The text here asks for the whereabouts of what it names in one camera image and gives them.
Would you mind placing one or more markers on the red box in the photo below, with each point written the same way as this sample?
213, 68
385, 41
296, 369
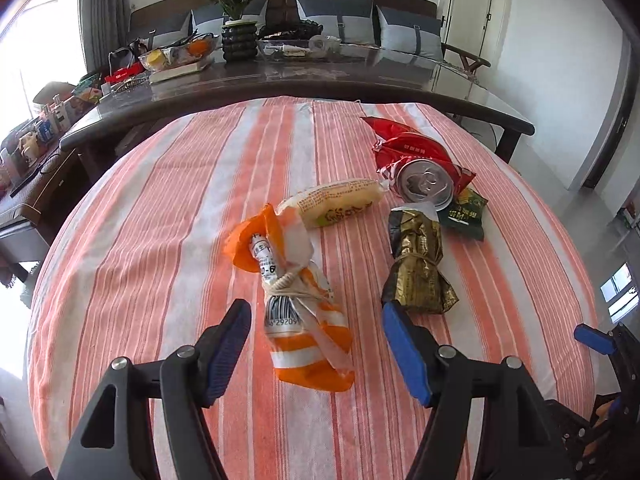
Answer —
122, 74

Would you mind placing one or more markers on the white door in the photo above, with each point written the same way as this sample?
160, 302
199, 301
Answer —
475, 5

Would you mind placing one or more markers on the silver drink can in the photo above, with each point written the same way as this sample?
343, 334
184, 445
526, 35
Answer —
425, 185

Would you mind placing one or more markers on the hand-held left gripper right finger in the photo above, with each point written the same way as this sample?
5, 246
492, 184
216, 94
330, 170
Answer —
407, 355

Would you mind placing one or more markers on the yellow bread packet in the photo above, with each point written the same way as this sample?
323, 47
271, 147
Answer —
335, 202

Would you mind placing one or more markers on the clear tray with clutter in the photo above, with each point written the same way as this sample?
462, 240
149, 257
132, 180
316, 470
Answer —
290, 45

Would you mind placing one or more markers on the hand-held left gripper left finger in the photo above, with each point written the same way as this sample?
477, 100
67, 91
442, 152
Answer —
225, 355

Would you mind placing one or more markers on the thick book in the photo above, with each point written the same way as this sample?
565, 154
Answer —
180, 71

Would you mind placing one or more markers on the glass fruit bowl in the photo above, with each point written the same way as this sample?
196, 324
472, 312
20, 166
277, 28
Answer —
175, 52

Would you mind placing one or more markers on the gold black wrapper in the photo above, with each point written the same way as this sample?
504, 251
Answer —
417, 260

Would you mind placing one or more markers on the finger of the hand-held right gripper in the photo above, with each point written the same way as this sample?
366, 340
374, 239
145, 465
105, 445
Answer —
595, 339

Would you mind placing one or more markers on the black bag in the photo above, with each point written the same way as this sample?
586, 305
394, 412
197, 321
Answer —
125, 54

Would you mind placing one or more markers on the group of small bottles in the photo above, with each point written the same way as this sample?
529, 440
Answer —
37, 135

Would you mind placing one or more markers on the brown side cabinet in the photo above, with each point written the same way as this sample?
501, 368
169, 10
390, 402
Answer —
30, 210

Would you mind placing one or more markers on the black ribbed vase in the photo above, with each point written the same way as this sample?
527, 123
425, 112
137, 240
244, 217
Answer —
240, 42

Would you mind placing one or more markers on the grey curtain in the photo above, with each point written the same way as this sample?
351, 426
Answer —
102, 15

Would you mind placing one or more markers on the orange white plastic wrapper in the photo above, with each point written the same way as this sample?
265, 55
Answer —
295, 320

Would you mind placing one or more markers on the green snack packet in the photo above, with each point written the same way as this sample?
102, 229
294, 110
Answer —
465, 215

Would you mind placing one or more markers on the red snack bag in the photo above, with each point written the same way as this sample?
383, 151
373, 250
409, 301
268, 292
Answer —
405, 145

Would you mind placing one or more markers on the tape roll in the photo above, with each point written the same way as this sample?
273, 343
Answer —
320, 44

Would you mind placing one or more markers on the grey blue cushion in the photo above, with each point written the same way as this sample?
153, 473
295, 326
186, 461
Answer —
170, 30
410, 32
332, 17
207, 15

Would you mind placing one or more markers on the dark glass-top coffee table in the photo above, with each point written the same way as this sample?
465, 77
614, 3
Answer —
325, 85

